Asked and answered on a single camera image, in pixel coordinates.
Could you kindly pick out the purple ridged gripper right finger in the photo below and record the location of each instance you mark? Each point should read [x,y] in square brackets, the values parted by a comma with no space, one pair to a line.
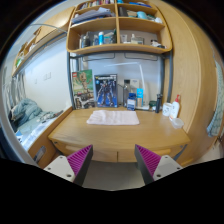
[152,166]

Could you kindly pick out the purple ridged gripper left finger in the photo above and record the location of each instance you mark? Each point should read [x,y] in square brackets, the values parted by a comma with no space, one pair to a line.
[73,167]

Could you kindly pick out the pale pink towel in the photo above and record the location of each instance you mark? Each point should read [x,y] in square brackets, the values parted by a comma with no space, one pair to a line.
[116,118]

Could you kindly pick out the wooden desk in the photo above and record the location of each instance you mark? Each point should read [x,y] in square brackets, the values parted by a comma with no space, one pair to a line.
[117,143]

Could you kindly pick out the clear plastic cup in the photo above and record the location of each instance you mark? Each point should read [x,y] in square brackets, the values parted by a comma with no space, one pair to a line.
[177,123]

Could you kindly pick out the white pump lotion bottle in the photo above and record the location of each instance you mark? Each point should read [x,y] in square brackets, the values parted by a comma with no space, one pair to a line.
[175,108]

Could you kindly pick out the white desk lamp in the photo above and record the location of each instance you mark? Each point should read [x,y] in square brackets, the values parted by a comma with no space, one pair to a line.
[141,82]

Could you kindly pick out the white mug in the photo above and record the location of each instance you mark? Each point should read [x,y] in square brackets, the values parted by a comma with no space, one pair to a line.
[166,109]

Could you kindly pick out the bed with grey bedding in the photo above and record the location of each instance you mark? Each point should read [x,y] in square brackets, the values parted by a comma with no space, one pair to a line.
[32,129]

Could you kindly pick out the small blue box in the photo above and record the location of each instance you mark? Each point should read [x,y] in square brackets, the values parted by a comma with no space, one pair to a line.
[131,101]

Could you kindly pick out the black cylindrical bottle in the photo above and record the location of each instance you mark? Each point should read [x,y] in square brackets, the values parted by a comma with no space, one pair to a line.
[158,102]

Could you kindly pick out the light blue tall box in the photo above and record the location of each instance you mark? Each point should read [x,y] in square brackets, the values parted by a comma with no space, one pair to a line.
[140,94]

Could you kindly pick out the teal crumpled blanket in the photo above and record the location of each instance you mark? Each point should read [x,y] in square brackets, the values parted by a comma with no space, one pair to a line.
[25,110]

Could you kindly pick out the green Groot toy box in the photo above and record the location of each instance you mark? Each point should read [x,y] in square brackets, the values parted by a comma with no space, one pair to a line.
[83,89]

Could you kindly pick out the blue robot model kit box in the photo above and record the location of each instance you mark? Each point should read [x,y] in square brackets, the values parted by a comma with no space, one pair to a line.
[106,90]

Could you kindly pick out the tall wooden wardrobe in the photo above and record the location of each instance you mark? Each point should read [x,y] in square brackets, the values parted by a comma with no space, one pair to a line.
[194,79]

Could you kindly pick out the blue can on shelf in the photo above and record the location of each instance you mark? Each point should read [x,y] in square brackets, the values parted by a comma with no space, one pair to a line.
[101,38]

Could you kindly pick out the folded grey clothes on shelf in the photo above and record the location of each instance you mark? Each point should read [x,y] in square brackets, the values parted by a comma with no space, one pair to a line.
[91,14]

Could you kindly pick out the wooden wall shelf unit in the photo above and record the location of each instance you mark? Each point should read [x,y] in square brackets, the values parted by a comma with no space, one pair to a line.
[135,25]

